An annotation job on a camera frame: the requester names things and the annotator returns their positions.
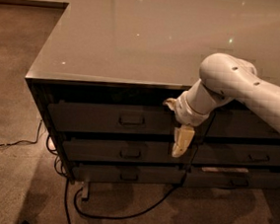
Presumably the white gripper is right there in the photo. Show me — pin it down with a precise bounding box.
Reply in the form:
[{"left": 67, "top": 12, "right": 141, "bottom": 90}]
[{"left": 163, "top": 92, "right": 209, "bottom": 158}]

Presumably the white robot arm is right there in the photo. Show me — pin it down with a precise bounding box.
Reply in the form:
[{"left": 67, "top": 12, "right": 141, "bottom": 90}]
[{"left": 164, "top": 53, "right": 280, "bottom": 158}]

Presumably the grey cabinet with glossy top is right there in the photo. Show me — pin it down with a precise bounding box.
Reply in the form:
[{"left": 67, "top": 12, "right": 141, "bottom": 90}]
[{"left": 26, "top": 0, "right": 280, "bottom": 185}]

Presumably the thick black floor cable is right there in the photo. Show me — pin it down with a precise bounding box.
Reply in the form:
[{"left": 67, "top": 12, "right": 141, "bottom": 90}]
[{"left": 61, "top": 175, "right": 180, "bottom": 224}]

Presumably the thin black floor cable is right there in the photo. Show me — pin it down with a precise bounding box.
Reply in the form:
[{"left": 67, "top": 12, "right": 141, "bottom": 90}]
[{"left": 0, "top": 115, "right": 44, "bottom": 163}]

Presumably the dark wall baseboard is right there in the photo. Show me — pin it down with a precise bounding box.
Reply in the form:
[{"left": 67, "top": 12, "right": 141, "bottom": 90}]
[{"left": 0, "top": 0, "right": 69, "bottom": 10}]

